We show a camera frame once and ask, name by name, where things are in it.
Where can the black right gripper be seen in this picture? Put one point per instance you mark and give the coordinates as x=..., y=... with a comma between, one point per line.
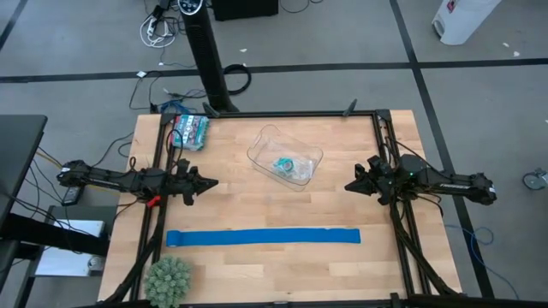
x=391, y=179

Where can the black tower fan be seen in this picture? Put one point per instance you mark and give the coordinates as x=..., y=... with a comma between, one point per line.
x=207, y=55

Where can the white box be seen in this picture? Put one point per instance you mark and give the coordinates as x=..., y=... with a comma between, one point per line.
x=64, y=263

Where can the black box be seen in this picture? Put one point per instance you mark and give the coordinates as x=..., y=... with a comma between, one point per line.
x=244, y=8

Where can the black overhead crossbar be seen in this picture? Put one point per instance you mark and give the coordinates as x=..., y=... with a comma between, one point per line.
x=471, y=303

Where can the black power adapter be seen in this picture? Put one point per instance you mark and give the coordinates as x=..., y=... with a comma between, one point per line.
x=70, y=197

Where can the clear plastic bag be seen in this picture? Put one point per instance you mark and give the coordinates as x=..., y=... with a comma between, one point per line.
x=299, y=169

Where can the black frame clamp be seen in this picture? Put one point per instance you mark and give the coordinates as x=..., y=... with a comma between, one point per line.
x=210, y=111
x=351, y=108

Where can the clear plastic container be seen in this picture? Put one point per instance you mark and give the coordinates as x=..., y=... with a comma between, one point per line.
x=265, y=141

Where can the grey caster wheel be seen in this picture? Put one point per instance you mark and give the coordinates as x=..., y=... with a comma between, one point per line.
x=534, y=180

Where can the teal bandage package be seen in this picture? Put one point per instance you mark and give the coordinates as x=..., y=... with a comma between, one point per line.
x=190, y=132

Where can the black desk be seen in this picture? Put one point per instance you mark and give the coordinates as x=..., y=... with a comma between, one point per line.
x=17, y=149

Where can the white power strip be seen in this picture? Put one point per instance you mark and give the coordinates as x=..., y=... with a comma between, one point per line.
x=150, y=27

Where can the silver round can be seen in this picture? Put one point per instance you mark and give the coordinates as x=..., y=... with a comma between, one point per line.
x=95, y=263

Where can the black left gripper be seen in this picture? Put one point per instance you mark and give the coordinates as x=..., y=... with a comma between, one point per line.
x=180, y=179

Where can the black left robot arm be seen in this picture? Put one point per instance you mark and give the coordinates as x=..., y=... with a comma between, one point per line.
x=111, y=179

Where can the green spiky ball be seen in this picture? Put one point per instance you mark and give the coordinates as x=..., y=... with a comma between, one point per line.
x=168, y=282

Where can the blue elastic bandage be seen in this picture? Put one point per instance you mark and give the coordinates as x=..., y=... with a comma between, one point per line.
x=265, y=236

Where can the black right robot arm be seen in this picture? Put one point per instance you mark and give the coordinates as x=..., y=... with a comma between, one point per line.
x=454, y=184

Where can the teal elastic bandage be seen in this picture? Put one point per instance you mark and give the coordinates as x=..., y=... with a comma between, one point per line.
x=283, y=164

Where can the white trash bin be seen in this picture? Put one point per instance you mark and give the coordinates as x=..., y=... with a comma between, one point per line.
x=464, y=21

